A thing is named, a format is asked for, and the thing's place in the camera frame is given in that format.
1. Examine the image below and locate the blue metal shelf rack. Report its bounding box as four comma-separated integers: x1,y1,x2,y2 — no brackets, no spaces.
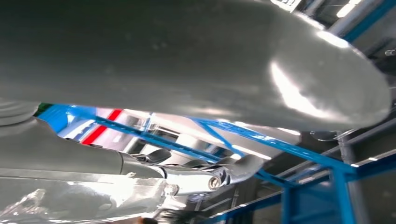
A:
34,103,396,224

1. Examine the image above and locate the robot grey body shell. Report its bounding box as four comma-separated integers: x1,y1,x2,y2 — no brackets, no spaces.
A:
0,0,392,132

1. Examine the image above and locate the red barrier belt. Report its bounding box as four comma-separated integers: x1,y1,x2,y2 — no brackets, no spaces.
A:
81,109,123,145

